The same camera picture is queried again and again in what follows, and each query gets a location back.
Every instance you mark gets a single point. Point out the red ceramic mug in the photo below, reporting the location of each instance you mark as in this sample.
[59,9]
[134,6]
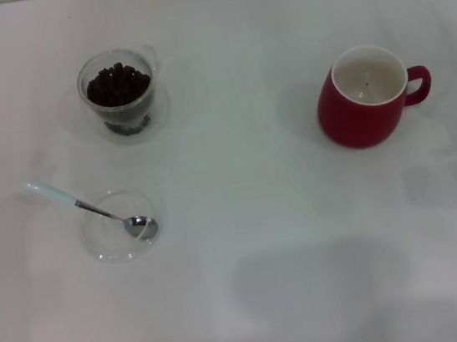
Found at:
[353,125]

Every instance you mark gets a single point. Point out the clear glass saucer under cup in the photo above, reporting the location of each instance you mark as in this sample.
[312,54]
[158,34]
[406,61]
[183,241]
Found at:
[163,108]

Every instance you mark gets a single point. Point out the dark coffee beans heap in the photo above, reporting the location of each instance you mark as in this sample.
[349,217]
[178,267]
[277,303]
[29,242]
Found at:
[118,84]

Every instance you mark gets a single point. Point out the clear glass cup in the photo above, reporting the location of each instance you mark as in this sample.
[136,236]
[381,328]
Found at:
[87,103]

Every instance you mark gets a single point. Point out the clear glass dish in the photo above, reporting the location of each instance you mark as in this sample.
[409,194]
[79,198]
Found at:
[108,246]

